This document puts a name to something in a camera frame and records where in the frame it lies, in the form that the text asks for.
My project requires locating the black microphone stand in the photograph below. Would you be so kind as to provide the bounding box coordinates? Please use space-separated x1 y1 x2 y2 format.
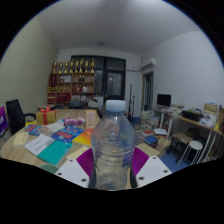
127 84 136 118

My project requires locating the upright wooden card box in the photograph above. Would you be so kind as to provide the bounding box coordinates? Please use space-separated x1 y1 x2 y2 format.
84 109 98 130

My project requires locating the thick beige book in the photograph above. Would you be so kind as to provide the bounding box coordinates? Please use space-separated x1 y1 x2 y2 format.
13 131 30 149

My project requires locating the black office chair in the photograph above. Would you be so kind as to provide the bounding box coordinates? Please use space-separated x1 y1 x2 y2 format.
5 98 36 136

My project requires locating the long cluttered wooden desk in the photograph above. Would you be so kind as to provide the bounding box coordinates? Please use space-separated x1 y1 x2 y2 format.
168 106 224 164

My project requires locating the purple sign board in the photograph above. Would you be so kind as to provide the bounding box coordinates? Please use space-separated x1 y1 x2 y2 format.
0 105 9 138

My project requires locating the brown wooden stool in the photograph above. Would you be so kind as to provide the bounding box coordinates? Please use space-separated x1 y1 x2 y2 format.
168 132 194 156

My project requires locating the white paper sheet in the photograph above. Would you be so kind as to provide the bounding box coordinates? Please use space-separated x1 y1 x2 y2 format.
46 121 66 133

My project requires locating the clear plastic water bottle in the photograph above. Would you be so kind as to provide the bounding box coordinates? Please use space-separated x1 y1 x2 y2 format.
90 99 137 191

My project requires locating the flat beige book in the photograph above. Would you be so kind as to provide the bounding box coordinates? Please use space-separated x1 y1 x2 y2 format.
65 145 90 161

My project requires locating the black computer monitor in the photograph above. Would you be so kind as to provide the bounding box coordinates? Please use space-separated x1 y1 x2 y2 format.
156 93 172 108

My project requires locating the yellow paper sheet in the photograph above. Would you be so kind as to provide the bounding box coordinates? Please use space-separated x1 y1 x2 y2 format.
24 120 38 128

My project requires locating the stack of books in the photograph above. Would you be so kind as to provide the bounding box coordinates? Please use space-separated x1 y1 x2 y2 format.
138 109 169 148

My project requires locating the black box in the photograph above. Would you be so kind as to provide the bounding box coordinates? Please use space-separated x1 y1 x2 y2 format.
181 109 203 123

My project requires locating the orange yellow book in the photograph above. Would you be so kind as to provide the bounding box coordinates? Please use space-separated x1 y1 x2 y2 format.
72 128 95 148

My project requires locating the teal notebook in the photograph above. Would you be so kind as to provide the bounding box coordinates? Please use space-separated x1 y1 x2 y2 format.
37 139 73 166

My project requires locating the wooden shelf unit with trophies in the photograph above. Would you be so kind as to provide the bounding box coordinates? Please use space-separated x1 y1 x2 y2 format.
47 58 96 105

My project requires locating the small blue red book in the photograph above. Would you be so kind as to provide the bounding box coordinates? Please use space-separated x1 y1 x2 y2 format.
24 124 43 137

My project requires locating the white round stool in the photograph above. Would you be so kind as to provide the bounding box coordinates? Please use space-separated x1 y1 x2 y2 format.
176 139 204 166

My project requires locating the light wooden stool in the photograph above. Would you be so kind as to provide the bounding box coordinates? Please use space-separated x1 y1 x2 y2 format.
134 142 158 158

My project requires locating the white booklet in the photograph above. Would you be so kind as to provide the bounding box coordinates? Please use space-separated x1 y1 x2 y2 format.
24 133 56 157

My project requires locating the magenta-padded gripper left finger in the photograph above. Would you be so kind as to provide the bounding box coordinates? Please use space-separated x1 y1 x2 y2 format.
54 147 98 189

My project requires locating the yellow gift box red ribbon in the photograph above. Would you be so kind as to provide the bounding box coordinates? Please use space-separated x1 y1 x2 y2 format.
35 105 57 126

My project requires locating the pink wrapped package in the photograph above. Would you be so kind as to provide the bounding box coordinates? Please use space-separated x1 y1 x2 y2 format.
63 116 86 127

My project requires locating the white wall air conditioner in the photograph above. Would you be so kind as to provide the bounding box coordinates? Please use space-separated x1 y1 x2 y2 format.
140 57 158 71

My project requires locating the dark chair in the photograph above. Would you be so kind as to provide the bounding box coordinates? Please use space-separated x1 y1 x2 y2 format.
68 100 86 110

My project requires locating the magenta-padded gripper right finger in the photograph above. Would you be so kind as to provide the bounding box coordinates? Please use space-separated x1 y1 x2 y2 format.
129 146 173 189

